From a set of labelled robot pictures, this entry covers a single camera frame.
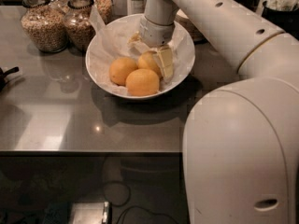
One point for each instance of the black container with packets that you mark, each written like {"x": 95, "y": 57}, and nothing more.
{"x": 283, "y": 13}

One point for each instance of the orange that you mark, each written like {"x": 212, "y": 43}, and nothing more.
{"x": 120, "y": 69}
{"x": 142, "y": 82}
{"x": 146, "y": 61}

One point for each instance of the left stack of paper bowls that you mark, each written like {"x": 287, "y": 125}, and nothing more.
{"x": 183, "y": 20}

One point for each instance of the rear glass cereal jar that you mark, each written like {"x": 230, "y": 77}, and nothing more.
{"x": 104, "y": 8}

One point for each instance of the white ceramic bowl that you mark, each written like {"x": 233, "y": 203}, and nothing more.
{"x": 99, "y": 47}

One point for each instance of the silver metal box below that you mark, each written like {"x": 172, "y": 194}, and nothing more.
{"x": 90, "y": 213}

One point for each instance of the large glass cereal jar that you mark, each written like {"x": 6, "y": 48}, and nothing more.
{"x": 44, "y": 25}

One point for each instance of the middle glass cereal jar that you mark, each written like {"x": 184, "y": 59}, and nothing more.
{"x": 77, "y": 23}

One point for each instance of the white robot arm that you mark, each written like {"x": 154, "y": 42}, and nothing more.
{"x": 240, "y": 141}

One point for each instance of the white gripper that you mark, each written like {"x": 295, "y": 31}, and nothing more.
{"x": 155, "y": 33}

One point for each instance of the black kettle spout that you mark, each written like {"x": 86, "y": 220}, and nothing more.
{"x": 3, "y": 75}

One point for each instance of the white paper liner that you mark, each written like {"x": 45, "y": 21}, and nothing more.
{"x": 115, "y": 41}

